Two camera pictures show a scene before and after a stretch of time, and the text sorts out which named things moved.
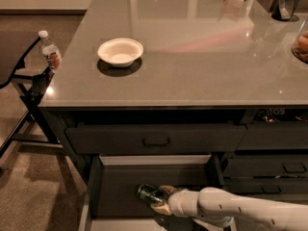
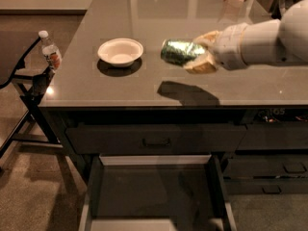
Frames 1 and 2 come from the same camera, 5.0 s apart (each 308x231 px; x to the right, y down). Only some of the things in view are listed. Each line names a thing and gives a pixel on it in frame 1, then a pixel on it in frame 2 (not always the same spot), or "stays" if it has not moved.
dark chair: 14,47 stays
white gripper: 177,201 to 228,46
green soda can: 150,193 to 179,51
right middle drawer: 267,166 stays
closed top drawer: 156,139 stays
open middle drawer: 112,201 stays
